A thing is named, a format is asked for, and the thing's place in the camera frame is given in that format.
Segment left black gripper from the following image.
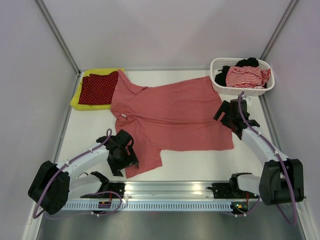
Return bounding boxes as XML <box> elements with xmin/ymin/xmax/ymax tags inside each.
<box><xmin>107</xmin><ymin>145</ymin><xmax>139</xmax><ymax>178</ymax></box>

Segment pink red garment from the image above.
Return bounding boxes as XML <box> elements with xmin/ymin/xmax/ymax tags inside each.
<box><xmin>110</xmin><ymin>70</ymin><xmax>234</xmax><ymax>178</ymax></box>

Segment red polka dot garment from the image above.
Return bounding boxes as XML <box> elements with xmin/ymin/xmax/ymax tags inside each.
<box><xmin>78</xmin><ymin>71</ymin><xmax>119</xmax><ymax>106</ymax></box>

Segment yellow-green trousers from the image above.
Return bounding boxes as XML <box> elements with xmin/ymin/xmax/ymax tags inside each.
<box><xmin>70</xmin><ymin>68</ymin><xmax>119</xmax><ymax>111</ymax></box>

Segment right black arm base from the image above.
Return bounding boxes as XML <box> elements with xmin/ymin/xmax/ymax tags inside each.
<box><xmin>206</xmin><ymin>182</ymin><xmax>258</xmax><ymax>200</ymax></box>

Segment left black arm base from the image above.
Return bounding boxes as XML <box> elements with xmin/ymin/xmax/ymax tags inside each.
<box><xmin>80</xmin><ymin>182</ymin><xmax>126</xmax><ymax>199</ymax></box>

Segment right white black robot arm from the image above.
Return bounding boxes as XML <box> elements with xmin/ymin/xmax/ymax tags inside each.
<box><xmin>213</xmin><ymin>99</ymin><xmax>305</xmax><ymax>206</ymax></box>

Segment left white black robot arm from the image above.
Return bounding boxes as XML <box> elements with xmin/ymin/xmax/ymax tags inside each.
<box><xmin>27</xmin><ymin>129</ymin><xmax>140</xmax><ymax>219</ymax></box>

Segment white plastic laundry basket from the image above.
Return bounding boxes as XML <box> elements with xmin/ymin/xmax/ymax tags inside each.
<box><xmin>210</xmin><ymin>57</ymin><xmax>275</xmax><ymax>96</ymax></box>

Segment black garment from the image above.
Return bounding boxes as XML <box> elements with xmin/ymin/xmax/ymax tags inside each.
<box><xmin>214</xmin><ymin>57</ymin><xmax>261</xmax><ymax>87</ymax></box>

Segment red white striped garment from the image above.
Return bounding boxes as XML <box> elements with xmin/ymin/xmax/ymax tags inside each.
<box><xmin>225</xmin><ymin>66</ymin><xmax>271</xmax><ymax>89</ymax></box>

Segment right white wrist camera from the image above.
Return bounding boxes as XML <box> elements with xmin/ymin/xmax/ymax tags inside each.
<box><xmin>242</xmin><ymin>96</ymin><xmax>253</xmax><ymax>106</ymax></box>

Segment aluminium mounting rail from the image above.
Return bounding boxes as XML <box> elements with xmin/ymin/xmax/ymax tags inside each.
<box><xmin>33</xmin><ymin>178</ymin><xmax>308</xmax><ymax>201</ymax></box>

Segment white slotted cable duct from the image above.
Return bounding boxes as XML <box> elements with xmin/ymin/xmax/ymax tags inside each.
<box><xmin>62</xmin><ymin>200</ymin><xmax>232</xmax><ymax>212</ymax></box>

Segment right aluminium frame post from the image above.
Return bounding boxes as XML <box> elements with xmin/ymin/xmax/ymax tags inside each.
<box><xmin>259</xmin><ymin>0</ymin><xmax>300</xmax><ymax>61</ymax></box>

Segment aluminium frame post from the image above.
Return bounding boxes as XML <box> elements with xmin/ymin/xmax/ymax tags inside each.
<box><xmin>259</xmin><ymin>0</ymin><xmax>300</xmax><ymax>61</ymax></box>
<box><xmin>34</xmin><ymin>0</ymin><xmax>81</xmax><ymax>75</ymax></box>

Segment left aluminium frame post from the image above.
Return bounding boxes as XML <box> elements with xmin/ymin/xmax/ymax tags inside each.
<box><xmin>34</xmin><ymin>0</ymin><xmax>81</xmax><ymax>75</ymax></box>

